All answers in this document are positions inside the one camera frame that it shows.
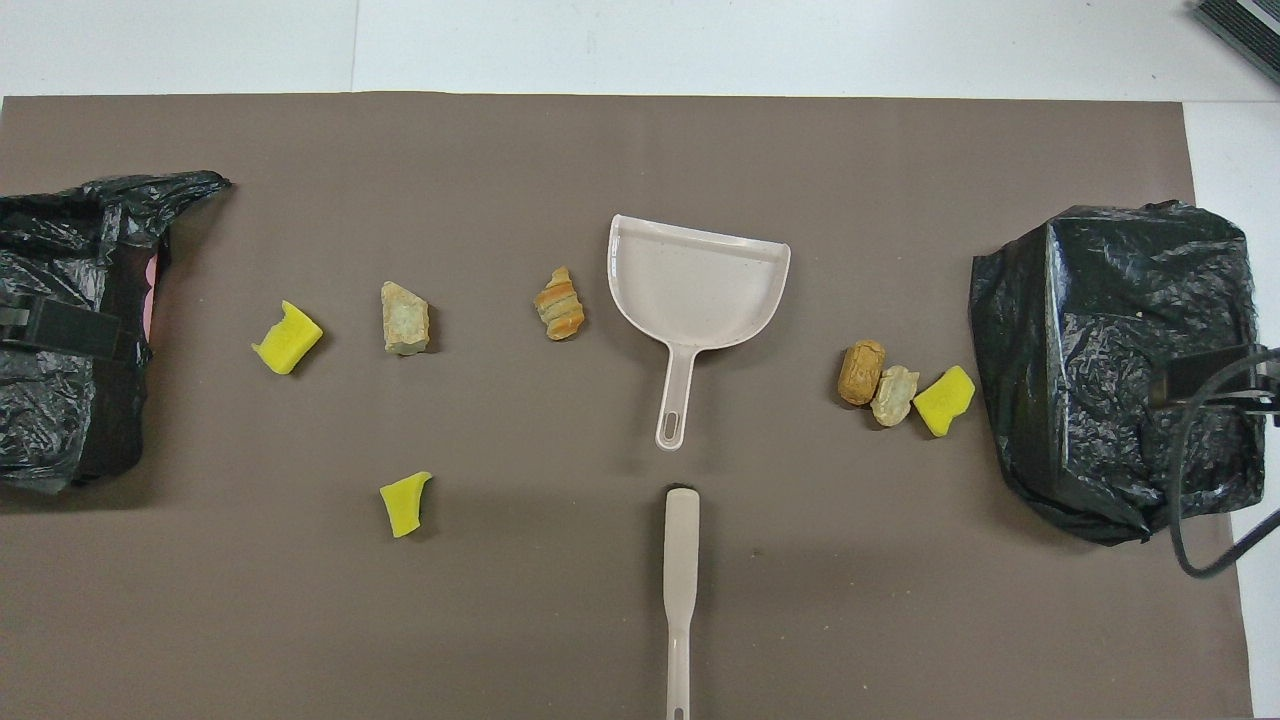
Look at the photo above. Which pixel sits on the dark ribbed panel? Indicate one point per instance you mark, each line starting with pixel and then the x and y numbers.
pixel 1245 30

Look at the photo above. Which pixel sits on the pale rounded bread chunk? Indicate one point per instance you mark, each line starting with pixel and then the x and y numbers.
pixel 893 397

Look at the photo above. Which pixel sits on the beige hand brush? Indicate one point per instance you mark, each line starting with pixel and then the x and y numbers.
pixel 681 540

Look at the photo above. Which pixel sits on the brown bread roll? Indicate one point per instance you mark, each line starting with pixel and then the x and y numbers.
pixel 861 372

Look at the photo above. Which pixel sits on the large yellow sponge piece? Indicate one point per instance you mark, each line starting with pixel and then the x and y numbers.
pixel 287 340

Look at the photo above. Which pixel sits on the pink plastic bin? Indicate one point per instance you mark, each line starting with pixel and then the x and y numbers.
pixel 151 300

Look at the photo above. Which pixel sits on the pale angular bread chunk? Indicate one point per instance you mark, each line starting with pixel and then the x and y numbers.
pixel 405 320

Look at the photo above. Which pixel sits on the beige plastic dustpan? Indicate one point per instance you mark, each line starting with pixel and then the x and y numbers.
pixel 690 290

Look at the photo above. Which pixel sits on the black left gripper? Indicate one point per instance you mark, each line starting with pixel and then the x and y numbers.
pixel 14 320

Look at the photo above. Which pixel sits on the striped orange croissant piece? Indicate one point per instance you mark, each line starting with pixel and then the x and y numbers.
pixel 560 305

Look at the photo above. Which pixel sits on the brown table mat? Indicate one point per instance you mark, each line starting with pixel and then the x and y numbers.
pixel 600 150

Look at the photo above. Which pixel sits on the small yellow sponge piece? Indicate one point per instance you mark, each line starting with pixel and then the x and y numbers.
pixel 403 505

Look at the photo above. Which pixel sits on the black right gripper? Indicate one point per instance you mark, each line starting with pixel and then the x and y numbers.
pixel 1268 385

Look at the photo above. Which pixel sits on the black trash bag over bin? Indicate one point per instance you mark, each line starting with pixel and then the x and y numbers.
pixel 60 430
pixel 1100 330

